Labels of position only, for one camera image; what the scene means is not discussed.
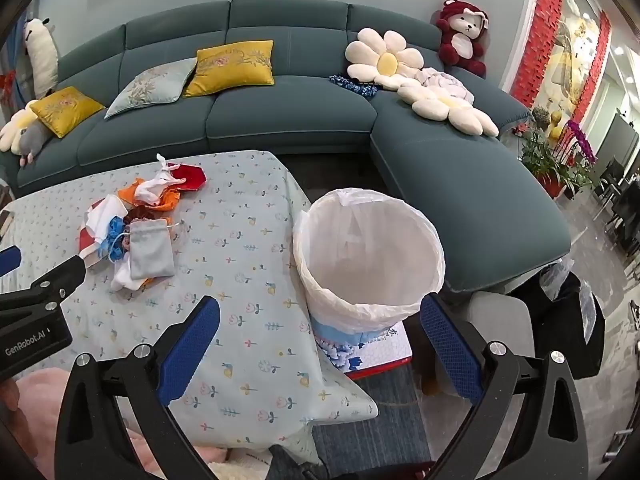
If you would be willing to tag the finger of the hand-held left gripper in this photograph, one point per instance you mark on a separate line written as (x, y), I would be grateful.
(9, 260)
(60, 280)

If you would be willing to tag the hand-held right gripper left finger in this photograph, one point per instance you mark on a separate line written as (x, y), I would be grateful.
(192, 347)

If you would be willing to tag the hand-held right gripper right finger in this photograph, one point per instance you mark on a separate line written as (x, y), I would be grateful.
(450, 350)

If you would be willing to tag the grey stool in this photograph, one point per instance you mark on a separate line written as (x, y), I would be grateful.
(500, 320)

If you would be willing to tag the white crumpled cloth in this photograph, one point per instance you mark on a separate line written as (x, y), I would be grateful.
(125, 275)

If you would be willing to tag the pink fluffy cloth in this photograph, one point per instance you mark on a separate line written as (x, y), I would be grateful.
(35, 410)

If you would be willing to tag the blue and white printed box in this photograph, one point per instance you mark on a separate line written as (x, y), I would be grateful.
(370, 355)

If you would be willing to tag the blue grey rug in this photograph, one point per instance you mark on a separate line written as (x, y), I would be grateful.
(390, 420)

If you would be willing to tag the floral printed tablecloth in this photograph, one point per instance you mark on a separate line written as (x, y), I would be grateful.
(240, 260)

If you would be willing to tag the black bag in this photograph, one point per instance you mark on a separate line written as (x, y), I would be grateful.
(550, 325)

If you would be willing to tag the crumpled orange plastic bag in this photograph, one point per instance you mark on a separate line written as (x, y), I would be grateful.
(132, 195)

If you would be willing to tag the grey mouse plush toy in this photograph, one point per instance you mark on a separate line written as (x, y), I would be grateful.
(34, 140)

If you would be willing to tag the cream petal cushion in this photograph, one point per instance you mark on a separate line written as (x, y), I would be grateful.
(12, 130)

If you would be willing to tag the small yellow embroidered cushion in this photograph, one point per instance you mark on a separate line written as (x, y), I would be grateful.
(65, 110)

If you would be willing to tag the red paper packet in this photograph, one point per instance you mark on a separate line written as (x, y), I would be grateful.
(192, 177)

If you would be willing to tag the long white plush toy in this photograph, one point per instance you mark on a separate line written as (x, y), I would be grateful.
(40, 55)

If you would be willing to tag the light blue embroidered cushion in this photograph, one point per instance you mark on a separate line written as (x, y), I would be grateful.
(150, 90)

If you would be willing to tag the green potted plant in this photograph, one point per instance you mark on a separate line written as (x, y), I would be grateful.
(540, 155)

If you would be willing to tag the dark dining chair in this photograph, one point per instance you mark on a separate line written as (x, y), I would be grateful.
(620, 205)

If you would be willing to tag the long cream flower cushion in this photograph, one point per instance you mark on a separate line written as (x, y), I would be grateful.
(450, 107)

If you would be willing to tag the purple orchid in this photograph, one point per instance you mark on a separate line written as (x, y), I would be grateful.
(582, 140)

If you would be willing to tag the teal fabric sofa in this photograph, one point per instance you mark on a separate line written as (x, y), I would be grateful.
(300, 110)

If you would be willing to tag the pale crumpled blanket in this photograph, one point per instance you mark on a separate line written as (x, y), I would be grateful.
(442, 80)

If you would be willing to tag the large yellow embroidered cushion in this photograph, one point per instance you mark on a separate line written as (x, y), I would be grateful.
(230, 67)

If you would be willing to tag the blue knitted cloth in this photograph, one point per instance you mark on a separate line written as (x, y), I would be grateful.
(352, 84)

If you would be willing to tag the round cream flower cushion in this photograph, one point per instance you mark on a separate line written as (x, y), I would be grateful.
(385, 57)

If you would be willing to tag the red and white plush toy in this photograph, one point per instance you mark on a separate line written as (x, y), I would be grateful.
(462, 35)

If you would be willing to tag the red paper wall decoration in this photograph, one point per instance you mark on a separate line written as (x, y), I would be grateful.
(542, 25)
(597, 60)

